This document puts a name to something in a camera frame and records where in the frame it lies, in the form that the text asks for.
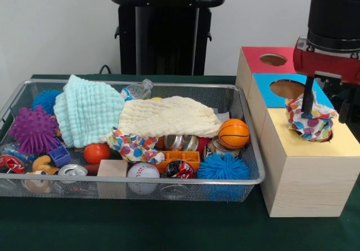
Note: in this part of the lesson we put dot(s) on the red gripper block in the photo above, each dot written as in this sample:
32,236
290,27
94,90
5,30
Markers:
323,63

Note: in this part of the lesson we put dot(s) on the polka-dot paper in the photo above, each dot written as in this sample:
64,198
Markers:
317,124
132,147

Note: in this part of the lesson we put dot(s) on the wooden three-hole sorting box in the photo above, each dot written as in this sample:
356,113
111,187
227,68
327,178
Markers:
303,183

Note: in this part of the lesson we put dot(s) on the silver mesh bin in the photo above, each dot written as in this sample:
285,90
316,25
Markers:
70,193

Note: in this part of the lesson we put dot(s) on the orange toy basketball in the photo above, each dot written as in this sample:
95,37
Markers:
234,134

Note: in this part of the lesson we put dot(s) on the blue fuzzy ball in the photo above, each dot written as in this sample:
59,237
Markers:
223,168

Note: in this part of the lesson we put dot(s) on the cream cloth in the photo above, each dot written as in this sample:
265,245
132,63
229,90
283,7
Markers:
168,116

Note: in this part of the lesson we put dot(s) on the white toy baseball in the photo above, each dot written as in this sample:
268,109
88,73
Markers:
143,170

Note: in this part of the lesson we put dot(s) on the dark green tablecloth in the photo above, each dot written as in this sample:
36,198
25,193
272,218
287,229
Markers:
168,228

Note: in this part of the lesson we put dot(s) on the plain wooden block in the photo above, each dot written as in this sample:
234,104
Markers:
112,168

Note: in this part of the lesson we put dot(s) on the orange-red ball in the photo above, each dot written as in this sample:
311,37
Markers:
97,153

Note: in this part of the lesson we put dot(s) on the mint green cloth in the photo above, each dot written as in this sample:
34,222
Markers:
84,107

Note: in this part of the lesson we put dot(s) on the purple spiky ball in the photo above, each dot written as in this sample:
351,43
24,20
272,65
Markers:
33,130

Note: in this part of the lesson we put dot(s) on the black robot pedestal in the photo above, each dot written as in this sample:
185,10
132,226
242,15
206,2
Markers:
168,37

